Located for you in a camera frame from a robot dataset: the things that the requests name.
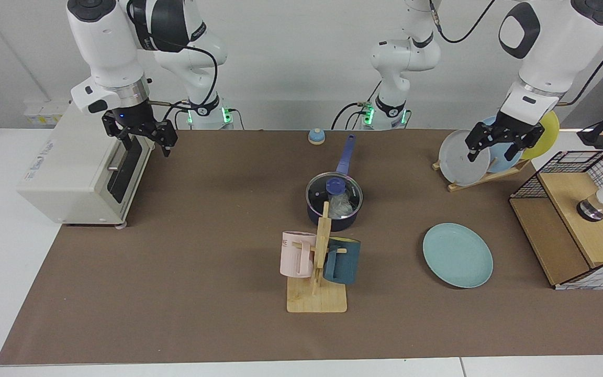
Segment glass lid with blue knob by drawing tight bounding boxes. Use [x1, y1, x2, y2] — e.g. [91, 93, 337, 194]
[307, 173, 362, 219]

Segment white vermicelli bundle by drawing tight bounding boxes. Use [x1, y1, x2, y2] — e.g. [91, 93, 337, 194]
[328, 191, 357, 218]

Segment light blue plate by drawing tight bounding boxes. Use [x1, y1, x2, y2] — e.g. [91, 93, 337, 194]
[482, 116, 523, 172]

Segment grey plate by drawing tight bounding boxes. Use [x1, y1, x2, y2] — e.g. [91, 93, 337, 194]
[438, 129, 490, 186]

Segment yellow plate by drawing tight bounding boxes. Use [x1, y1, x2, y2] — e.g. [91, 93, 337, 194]
[520, 110, 560, 160]

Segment wooden plate rack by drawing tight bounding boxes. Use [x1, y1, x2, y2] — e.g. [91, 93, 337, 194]
[432, 160, 531, 192]

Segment teal round plate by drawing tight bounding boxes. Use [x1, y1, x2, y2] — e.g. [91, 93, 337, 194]
[422, 223, 494, 289]

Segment pale toaster oven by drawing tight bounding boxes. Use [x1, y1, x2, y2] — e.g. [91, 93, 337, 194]
[16, 98, 154, 230]

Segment brown table cloth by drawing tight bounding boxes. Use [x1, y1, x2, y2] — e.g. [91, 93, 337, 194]
[0, 129, 603, 365]

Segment pink cup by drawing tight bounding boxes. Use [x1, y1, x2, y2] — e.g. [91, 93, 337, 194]
[280, 231, 318, 279]

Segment dark blue cup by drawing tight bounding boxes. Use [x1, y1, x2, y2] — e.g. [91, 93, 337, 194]
[323, 237, 361, 285]

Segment wooden cup stand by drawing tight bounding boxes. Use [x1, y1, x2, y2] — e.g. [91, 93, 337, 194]
[286, 201, 348, 314]

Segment black base cable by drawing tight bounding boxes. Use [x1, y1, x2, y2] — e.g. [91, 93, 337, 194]
[331, 102, 376, 130]
[164, 99, 193, 130]

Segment wire basket with wooden floor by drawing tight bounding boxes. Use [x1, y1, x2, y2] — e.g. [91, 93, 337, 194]
[509, 150, 603, 290]

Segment black pot with blue handle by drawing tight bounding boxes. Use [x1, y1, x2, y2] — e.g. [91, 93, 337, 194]
[305, 134, 363, 232]

